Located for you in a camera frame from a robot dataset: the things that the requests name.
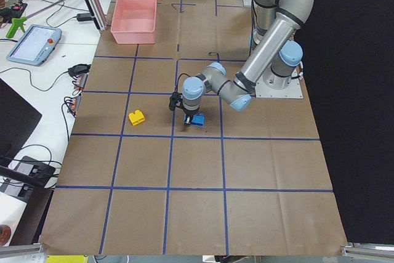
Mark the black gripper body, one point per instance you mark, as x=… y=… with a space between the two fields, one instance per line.
x=188 y=114

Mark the blue toy block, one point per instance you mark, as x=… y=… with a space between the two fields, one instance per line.
x=198 y=120

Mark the yellow toy block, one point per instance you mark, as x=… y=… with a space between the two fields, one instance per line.
x=136 y=117

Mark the pink plastic box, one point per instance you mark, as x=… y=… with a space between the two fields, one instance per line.
x=134 y=21

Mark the black dock box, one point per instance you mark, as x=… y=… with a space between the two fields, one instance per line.
x=38 y=171

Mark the grey usb hub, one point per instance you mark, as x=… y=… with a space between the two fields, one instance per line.
x=72 y=103
x=79 y=81

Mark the black power adapter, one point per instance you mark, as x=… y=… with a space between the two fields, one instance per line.
x=83 y=17

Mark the teach pendant tablet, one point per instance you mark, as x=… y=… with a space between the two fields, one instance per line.
x=35 y=46

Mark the black monitor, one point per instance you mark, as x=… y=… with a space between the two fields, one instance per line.
x=18 y=120

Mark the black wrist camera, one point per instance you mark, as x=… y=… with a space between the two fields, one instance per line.
x=175 y=101

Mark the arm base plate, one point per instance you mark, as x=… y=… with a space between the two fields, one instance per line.
x=270 y=86

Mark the green handled tool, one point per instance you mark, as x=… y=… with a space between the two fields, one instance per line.
x=16 y=24

